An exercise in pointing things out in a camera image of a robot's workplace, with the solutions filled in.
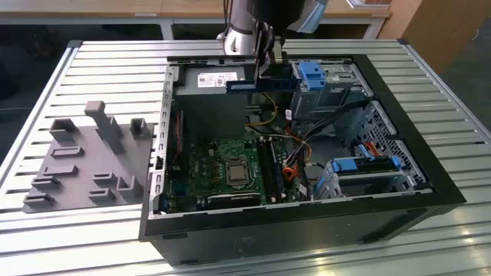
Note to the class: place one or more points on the blue disk carrier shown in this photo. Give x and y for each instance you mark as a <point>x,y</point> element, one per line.
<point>347,166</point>

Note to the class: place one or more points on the silver CPU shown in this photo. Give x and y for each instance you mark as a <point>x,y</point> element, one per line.
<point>237,174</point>

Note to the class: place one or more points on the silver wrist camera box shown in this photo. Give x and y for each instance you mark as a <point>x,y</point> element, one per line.
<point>312,14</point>

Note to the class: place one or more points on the black graphics card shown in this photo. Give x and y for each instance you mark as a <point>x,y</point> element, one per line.
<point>233,199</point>

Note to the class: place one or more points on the grey plastic parts rack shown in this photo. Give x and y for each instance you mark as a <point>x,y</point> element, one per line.
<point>96,172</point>

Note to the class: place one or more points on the metal CPU socket frame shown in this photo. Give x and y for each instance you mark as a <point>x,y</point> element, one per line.
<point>249,172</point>

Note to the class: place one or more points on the green motherboard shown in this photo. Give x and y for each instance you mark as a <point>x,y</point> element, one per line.
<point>202,161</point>

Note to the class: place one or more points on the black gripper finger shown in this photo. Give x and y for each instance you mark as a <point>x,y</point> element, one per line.
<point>263,43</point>
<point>279,59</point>

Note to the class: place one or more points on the metal disk bay cage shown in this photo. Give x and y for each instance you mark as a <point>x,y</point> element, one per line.
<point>375,181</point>

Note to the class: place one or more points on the wooden cabinet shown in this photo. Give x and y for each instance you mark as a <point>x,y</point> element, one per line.
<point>440,28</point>

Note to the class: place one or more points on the grey power supply with label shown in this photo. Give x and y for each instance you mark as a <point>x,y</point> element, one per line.
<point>206,115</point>

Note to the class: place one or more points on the blue drive bay latch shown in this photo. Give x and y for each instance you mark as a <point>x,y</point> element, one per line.
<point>311,76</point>

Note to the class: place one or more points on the round grey case speaker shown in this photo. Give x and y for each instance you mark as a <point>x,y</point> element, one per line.
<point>313,171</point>

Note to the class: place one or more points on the black open PC case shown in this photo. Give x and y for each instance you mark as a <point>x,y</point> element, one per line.
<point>268,230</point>

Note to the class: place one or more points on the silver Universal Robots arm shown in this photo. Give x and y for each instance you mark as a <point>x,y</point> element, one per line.
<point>241,34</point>

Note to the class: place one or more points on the wooden desk with white frame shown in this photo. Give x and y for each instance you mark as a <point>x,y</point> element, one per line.
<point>96,11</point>

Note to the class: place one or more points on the metal optical drive cage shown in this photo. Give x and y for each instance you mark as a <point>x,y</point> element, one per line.
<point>329,100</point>

